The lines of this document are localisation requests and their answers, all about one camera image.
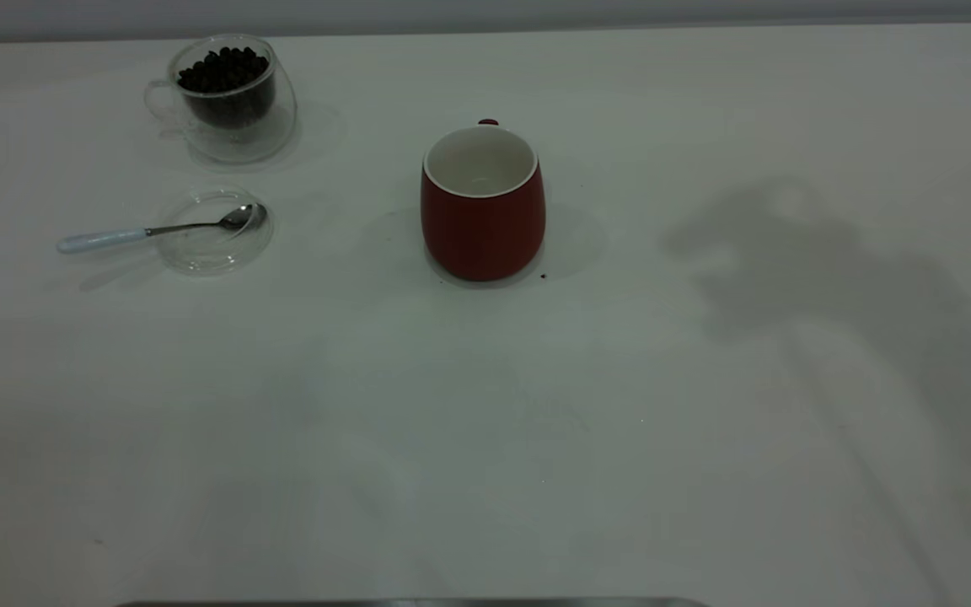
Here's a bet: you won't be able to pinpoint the red ceramic mug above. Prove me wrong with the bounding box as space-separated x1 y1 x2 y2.
420 119 547 282

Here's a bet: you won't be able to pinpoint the spoon with pale blue handle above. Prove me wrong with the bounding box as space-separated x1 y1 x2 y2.
56 203 266 255

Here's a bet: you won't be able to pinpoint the coffee beans in glass cup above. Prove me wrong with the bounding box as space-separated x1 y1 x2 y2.
177 46 276 129

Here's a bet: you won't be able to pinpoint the clear double-wall glass cup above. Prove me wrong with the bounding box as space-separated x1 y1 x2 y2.
144 34 298 164

